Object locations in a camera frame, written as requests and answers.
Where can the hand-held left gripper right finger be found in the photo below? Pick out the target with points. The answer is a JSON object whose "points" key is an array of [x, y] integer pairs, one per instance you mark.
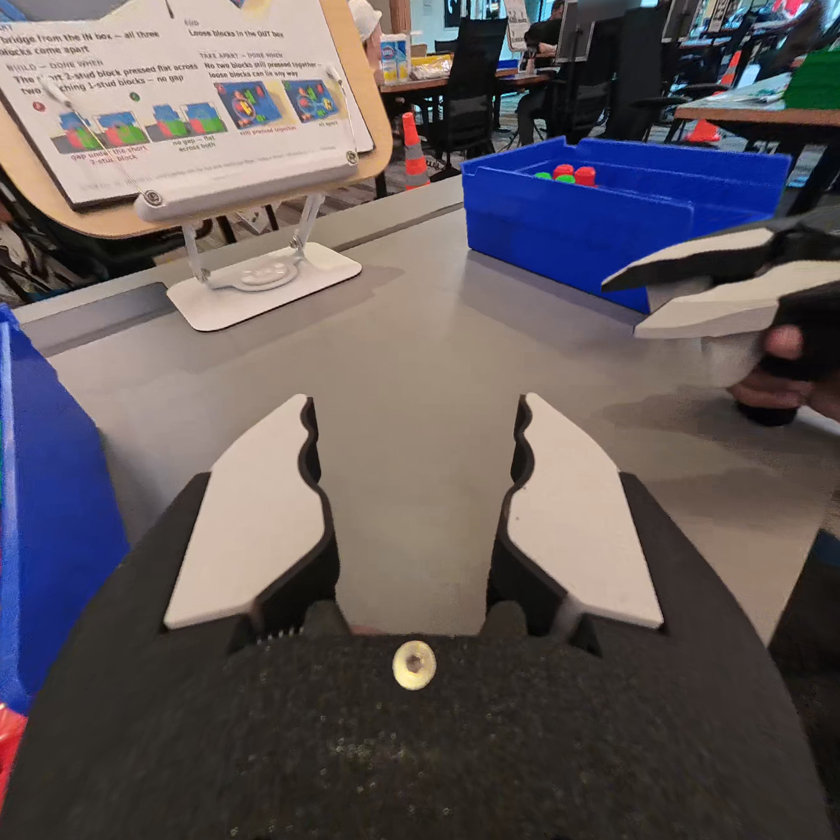
{"points": [[584, 538]]}

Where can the printed instruction sheet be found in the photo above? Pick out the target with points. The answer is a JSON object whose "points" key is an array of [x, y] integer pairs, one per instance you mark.
{"points": [[197, 85]]}

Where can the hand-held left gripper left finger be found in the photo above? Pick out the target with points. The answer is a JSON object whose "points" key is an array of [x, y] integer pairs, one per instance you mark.
{"points": [[249, 538]]}

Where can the white wipes canister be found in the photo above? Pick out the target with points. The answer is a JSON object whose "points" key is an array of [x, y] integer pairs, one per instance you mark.
{"points": [[395, 59]]}

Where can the green box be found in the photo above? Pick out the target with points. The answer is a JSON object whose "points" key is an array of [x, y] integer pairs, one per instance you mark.
{"points": [[814, 79]]}

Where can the blue plastic bin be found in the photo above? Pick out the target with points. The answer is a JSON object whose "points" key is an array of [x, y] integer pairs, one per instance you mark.
{"points": [[59, 525], [558, 229]]}

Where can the person's right hand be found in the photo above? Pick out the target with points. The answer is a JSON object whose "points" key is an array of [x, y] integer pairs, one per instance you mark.
{"points": [[784, 342]]}

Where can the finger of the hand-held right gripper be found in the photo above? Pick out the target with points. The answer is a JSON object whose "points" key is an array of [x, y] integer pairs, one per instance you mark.
{"points": [[709, 318], [695, 253]]}

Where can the wooden table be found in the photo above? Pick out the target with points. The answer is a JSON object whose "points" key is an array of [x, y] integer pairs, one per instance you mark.
{"points": [[754, 113], [518, 77]]}

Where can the person's dark clothing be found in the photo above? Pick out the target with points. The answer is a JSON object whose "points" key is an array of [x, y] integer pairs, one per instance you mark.
{"points": [[814, 656]]}

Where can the wooden board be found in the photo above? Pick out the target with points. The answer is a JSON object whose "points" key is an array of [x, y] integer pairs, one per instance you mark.
{"points": [[105, 223]]}

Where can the grey desk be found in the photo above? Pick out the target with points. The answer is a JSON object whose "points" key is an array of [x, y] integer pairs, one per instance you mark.
{"points": [[407, 341]]}

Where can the black office chair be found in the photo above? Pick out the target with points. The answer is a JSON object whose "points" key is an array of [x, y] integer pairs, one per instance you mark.
{"points": [[640, 79], [469, 79]]}

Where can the red one-stud block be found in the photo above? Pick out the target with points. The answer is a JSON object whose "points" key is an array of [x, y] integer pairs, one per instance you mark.
{"points": [[563, 170], [586, 177], [10, 741]]}

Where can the orange traffic cone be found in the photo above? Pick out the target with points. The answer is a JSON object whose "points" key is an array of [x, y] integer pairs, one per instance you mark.
{"points": [[703, 134], [733, 69], [415, 157]]}

